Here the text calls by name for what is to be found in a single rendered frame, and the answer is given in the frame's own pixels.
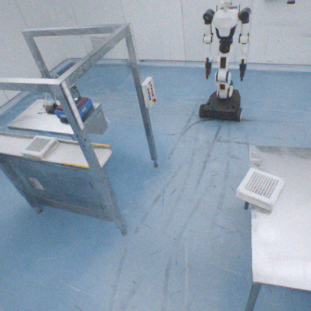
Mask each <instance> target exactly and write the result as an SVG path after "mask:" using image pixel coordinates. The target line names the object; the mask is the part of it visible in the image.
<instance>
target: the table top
mask: <svg viewBox="0 0 311 311"><path fill-rule="evenodd" d="M249 158H250V168H255V169H259V170H261V171H263V172H266V173H268V174H272V175H274V176H277V177H279V178H282V179H285V180H286V181H285V186H284V188H283V191H282V193H281V194H280V196H279V198H278V200H277V202H276V204H275V206H274V208H273V210H272V211H271V212H270V211H268V210H266V209H264V208H261V207H260V206H256V205H253V204H252V203H251V206H250V219H251V277H252V283H253V284H256V285H264V286H272V287H279V288H283V289H290V290H294V291H298V292H305V293H309V294H311V148H310V147H292V146H260V145H250V147H249Z"/></svg>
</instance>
